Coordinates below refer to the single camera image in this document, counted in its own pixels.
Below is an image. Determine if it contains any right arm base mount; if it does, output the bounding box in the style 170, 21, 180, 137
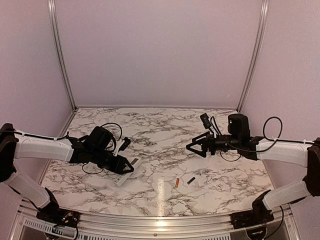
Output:
230, 210, 275, 229

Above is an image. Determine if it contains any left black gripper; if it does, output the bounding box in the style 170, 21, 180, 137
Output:
90, 147, 134, 175

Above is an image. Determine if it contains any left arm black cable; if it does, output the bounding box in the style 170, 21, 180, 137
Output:
82, 121, 123, 176

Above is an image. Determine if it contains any left aluminium frame post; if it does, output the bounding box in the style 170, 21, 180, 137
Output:
48, 0, 77, 112

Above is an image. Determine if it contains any dark blue AAA battery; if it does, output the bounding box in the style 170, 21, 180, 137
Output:
187, 177, 196, 185

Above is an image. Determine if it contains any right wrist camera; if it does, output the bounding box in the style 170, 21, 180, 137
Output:
200, 113, 211, 129

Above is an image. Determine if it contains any aluminium frame post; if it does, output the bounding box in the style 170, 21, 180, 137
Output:
236, 0, 270, 113
48, 0, 77, 112

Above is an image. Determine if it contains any right aluminium frame post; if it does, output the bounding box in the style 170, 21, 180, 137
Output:
236, 0, 270, 113

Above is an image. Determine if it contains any orange AAA battery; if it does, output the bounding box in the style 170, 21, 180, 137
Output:
175, 178, 180, 188

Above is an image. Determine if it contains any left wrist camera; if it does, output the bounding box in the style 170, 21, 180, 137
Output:
113, 137, 131, 157

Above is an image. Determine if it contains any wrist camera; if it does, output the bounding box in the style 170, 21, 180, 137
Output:
200, 113, 211, 129
113, 137, 131, 157

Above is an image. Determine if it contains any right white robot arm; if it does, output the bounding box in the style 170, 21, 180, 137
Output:
186, 113, 320, 224

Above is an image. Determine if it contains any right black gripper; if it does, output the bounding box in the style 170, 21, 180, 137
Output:
186, 131, 241, 158

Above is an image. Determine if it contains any front aluminium rail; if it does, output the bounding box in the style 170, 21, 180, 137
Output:
9, 198, 301, 240

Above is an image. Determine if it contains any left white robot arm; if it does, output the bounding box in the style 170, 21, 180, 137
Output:
0, 123, 135, 223

